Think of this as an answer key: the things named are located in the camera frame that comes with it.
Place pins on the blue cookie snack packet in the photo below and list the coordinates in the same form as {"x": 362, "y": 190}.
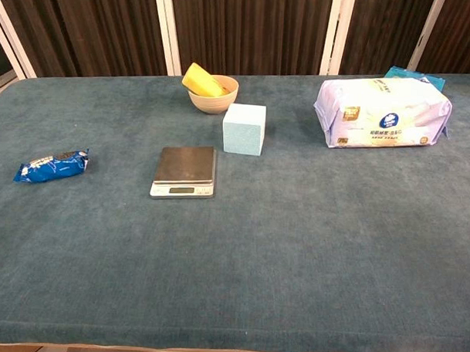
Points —
{"x": 52, "y": 165}

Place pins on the silver digital kitchen scale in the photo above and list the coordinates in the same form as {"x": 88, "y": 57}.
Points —
{"x": 185, "y": 167}

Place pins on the light blue foam cube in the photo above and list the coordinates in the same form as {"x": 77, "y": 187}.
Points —
{"x": 242, "y": 132}

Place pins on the teal table cloth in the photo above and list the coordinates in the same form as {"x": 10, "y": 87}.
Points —
{"x": 256, "y": 242}

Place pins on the beige ribbed bowl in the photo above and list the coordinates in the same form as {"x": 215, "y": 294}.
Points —
{"x": 212, "y": 100}

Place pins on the yellow sponge block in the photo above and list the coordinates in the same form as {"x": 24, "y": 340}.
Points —
{"x": 199, "y": 83}

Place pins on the white tissue pack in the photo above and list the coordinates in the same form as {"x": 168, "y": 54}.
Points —
{"x": 380, "y": 115}

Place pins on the teal blue plastic packet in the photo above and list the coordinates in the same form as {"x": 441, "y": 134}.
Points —
{"x": 414, "y": 77}

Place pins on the white partition frame post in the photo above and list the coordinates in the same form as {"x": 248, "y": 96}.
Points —
{"x": 12, "y": 41}
{"x": 425, "y": 34}
{"x": 168, "y": 31}
{"x": 334, "y": 32}

